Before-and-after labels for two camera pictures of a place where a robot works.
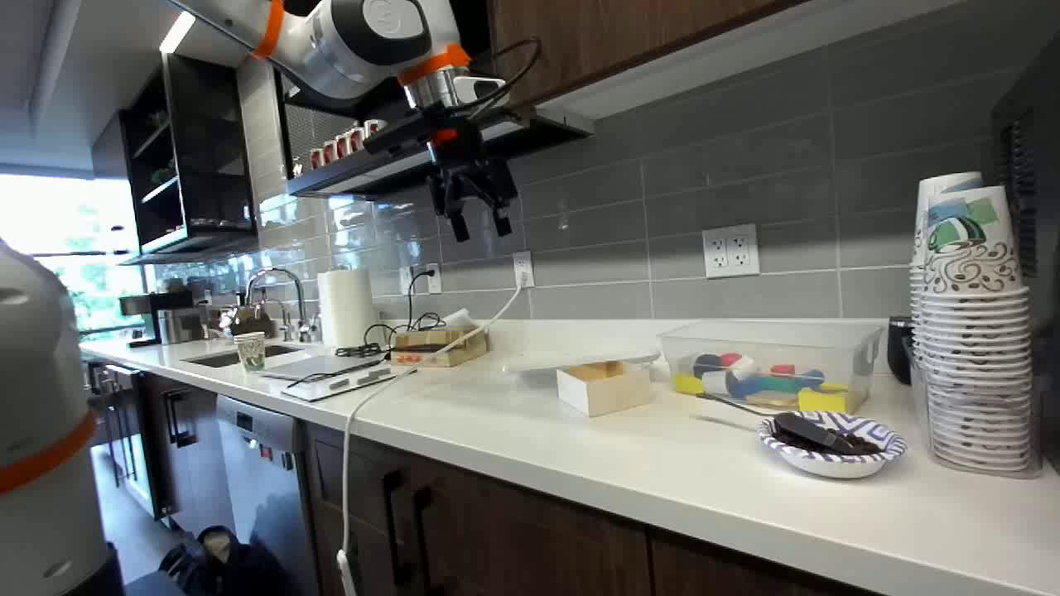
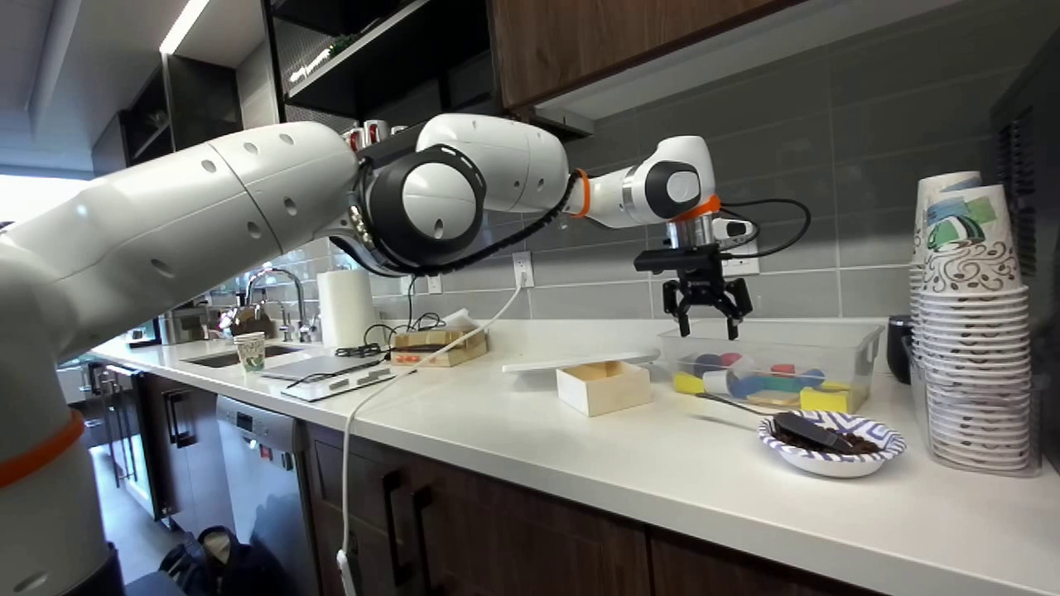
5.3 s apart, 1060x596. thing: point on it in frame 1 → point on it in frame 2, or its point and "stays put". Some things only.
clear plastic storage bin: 776,366 stays put
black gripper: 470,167 → 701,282
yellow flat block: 821,397 stays put
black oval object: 807,431 stays put
